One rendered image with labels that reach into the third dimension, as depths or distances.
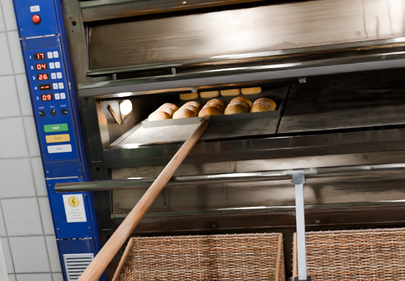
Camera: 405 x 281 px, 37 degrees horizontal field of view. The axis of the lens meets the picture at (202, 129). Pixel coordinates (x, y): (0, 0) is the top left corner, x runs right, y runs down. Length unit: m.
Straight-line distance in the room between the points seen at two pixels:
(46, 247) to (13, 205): 0.20
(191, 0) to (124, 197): 0.74
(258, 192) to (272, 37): 0.53
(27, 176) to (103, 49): 0.57
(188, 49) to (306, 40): 0.38
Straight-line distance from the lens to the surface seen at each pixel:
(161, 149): 2.10
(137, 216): 1.39
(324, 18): 1.97
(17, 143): 2.30
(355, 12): 1.98
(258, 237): 2.10
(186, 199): 2.13
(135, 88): 1.93
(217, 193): 2.10
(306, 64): 1.83
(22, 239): 2.42
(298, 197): 1.65
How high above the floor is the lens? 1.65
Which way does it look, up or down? 12 degrees down
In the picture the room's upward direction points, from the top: 7 degrees counter-clockwise
